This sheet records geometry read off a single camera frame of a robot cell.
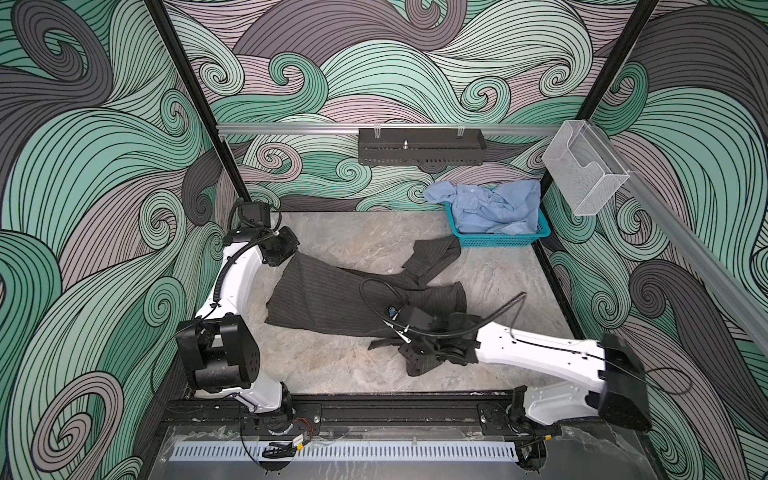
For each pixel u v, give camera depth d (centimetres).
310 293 86
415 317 56
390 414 75
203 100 88
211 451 70
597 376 40
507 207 112
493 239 104
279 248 73
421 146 95
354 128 95
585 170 83
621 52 78
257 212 65
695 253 58
